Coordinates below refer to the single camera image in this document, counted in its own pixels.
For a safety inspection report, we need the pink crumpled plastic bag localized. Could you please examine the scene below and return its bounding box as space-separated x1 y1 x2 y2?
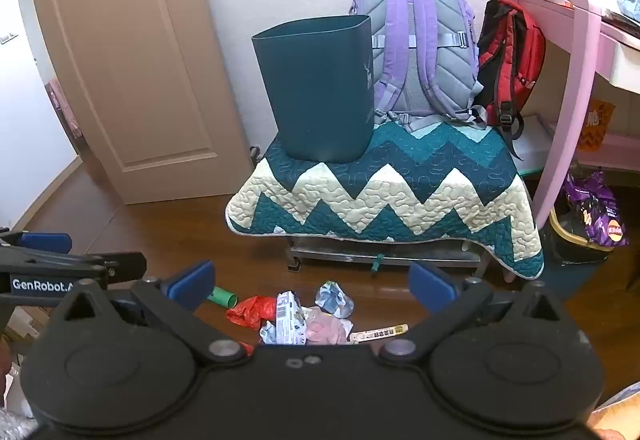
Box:
302 307 353 346

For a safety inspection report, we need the black box with beige rim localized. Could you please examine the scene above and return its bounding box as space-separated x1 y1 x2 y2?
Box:
549 207 617 267

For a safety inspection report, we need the beige wooden door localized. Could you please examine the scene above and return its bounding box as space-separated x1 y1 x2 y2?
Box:
24 0 251 206

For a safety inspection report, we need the orange paper bag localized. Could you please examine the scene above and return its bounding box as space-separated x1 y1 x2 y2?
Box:
575 99 617 152

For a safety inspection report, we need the long beige snack wrapper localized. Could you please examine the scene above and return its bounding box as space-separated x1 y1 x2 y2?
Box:
350 324 410 345

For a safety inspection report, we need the dark teal trash bin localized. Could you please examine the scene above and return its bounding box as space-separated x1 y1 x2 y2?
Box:
251 14 377 163

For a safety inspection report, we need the pink desk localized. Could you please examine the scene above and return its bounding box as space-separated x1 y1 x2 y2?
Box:
500 0 640 231

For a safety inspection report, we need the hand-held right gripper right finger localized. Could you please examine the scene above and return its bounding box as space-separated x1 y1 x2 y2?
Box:
380 261 587 366

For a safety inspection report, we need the purple snack bag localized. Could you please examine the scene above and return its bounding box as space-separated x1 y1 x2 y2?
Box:
562 170 631 248

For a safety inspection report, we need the green cardboard tube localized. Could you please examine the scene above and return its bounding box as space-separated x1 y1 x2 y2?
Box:
209 287 236 308

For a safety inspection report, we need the red plastic bag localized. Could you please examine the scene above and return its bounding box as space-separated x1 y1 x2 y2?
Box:
226 296 278 331

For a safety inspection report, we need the white grey plastic bag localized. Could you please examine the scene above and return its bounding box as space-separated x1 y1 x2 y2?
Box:
314 281 355 319

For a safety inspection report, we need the crumpled blue white carton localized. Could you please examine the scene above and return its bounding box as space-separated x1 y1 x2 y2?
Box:
272 291 307 346

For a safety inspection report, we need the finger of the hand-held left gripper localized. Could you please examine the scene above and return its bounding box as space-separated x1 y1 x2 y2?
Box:
75 251 149 288
0 231 74 253

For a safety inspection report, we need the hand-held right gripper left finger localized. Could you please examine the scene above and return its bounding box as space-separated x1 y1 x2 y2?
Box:
50 260 251 366

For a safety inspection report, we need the red black backpack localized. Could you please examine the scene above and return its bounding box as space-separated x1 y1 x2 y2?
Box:
472 0 547 161

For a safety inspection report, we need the purple grey backpack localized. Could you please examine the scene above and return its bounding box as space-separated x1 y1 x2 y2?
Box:
349 0 488 133

